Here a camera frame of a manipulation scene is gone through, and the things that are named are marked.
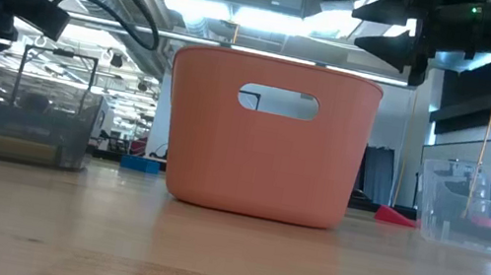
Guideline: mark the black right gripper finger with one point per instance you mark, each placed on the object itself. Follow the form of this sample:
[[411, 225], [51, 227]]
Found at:
[[396, 12], [390, 49]]

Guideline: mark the red wedge block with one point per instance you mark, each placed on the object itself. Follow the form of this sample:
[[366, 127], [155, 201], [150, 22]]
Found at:
[[392, 217]]

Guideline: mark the blue studded brick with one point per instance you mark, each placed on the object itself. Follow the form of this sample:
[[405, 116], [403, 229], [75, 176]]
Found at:
[[140, 164]]

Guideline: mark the smoky grey transparent bin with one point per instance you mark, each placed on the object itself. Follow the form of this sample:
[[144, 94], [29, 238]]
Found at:
[[27, 126]]

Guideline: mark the dark grey curtain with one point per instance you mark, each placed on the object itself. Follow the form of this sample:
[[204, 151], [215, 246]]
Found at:
[[376, 174]]

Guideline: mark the orange plastic basket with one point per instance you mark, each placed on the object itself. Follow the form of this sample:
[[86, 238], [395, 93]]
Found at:
[[261, 160]]

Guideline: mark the clear plastic bin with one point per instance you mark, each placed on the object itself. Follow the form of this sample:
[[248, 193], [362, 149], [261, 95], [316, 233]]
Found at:
[[441, 225]]

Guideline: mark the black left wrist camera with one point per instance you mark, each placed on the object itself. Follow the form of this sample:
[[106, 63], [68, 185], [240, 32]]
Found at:
[[37, 10]]

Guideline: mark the black metal frame stand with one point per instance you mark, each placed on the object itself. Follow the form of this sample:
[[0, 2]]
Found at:
[[60, 52]]

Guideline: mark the silver overhead frame bar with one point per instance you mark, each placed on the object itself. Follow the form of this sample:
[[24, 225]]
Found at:
[[182, 37]]

